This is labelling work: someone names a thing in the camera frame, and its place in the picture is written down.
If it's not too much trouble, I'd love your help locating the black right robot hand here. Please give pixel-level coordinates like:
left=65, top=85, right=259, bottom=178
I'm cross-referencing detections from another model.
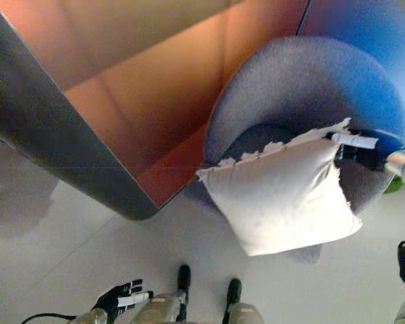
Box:
left=325, top=130, right=392, bottom=171

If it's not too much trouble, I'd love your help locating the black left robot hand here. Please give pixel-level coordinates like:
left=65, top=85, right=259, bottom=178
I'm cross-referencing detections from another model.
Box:
left=90, top=278, right=155, bottom=322

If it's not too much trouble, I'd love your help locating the white fringed pillow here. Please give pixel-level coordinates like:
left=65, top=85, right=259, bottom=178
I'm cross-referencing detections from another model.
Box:
left=195, top=117, right=364, bottom=257

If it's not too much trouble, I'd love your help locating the black left robot foot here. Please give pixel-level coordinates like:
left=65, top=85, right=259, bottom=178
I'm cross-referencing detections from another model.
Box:
left=176, top=265, right=192, bottom=301

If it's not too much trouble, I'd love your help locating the black robot foot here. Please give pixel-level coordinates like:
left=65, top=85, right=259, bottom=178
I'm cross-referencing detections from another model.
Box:
left=176, top=265, right=192, bottom=301
left=225, top=277, right=243, bottom=315

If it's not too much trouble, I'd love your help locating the grey fabric tub armchair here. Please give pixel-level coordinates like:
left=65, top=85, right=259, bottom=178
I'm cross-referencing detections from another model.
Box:
left=185, top=35, right=405, bottom=266

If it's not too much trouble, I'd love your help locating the black right robot foot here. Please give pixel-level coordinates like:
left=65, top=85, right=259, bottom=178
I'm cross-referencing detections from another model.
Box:
left=225, top=277, right=243, bottom=315

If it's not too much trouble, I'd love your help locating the silver right robot leg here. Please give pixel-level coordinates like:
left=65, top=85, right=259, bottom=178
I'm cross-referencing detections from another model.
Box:
left=221, top=302, right=265, bottom=324

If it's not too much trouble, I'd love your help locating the dark grey rounded cabinet panel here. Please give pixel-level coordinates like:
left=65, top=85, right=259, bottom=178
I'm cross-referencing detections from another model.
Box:
left=0, top=0, right=161, bottom=222

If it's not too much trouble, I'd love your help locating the glossy copper cabinet panel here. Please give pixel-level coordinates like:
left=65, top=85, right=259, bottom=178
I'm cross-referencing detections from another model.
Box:
left=0, top=0, right=311, bottom=209

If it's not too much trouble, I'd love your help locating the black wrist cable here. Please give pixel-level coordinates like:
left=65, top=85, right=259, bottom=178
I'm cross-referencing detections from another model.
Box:
left=19, top=313, right=79, bottom=324

